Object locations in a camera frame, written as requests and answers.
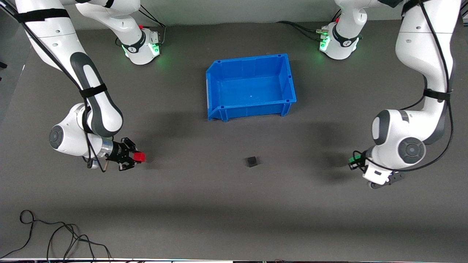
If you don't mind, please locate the black base cable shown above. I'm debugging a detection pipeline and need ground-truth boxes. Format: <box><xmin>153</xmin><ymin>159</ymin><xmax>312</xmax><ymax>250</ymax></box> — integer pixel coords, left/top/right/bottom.
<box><xmin>276</xmin><ymin>20</ymin><xmax>327</xmax><ymax>41</ymax></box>
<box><xmin>136</xmin><ymin>4</ymin><xmax>167</xmax><ymax>46</ymax></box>

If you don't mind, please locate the black looped loose cable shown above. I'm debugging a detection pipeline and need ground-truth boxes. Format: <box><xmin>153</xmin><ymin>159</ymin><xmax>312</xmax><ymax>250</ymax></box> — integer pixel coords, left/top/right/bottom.
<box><xmin>0</xmin><ymin>210</ymin><xmax>37</xmax><ymax>258</ymax></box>

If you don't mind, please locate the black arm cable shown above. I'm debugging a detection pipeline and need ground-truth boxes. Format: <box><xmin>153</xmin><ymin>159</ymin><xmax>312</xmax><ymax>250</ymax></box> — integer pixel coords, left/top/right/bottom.
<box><xmin>0</xmin><ymin>4</ymin><xmax>107</xmax><ymax>173</ymax></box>
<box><xmin>352</xmin><ymin>0</ymin><xmax>454</xmax><ymax>173</ymax></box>

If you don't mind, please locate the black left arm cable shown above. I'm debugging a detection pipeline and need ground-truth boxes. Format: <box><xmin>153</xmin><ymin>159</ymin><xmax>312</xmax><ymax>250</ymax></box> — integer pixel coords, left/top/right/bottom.
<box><xmin>352</xmin><ymin>0</ymin><xmax>454</xmax><ymax>173</ymax></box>

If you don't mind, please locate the blue plastic storage bin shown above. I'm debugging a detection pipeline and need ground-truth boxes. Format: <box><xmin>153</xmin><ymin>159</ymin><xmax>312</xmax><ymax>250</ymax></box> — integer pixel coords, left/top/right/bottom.
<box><xmin>205</xmin><ymin>53</ymin><xmax>297</xmax><ymax>122</ymax></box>

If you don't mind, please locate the black tangled loose cable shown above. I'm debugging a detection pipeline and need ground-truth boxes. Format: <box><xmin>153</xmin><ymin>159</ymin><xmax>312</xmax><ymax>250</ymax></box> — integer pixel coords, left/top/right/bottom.
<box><xmin>46</xmin><ymin>222</ymin><xmax>112</xmax><ymax>262</ymax></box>

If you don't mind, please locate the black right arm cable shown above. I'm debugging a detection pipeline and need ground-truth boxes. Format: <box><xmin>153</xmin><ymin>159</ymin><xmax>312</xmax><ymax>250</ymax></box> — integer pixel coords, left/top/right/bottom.
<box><xmin>0</xmin><ymin>4</ymin><xmax>107</xmax><ymax>173</ymax></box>

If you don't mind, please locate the black right base cable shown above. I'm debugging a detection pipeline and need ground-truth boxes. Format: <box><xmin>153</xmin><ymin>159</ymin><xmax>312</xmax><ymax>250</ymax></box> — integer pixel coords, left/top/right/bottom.
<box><xmin>136</xmin><ymin>4</ymin><xmax>167</xmax><ymax>46</ymax></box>

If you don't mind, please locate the dark grey table mat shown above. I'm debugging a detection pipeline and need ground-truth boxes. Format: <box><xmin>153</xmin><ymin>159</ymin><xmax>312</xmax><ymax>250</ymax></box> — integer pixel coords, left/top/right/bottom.
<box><xmin>0</xmin><ymin>15</ymin><xmax>468</xmax><ymax>260</ymax></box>

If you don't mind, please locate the black left base cable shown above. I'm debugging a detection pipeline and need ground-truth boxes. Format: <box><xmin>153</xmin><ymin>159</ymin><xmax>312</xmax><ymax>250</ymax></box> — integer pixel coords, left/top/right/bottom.
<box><xmin>276</xmin><ymin>20</ymin><xmax>327</xmax><ymax>41</ymax></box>

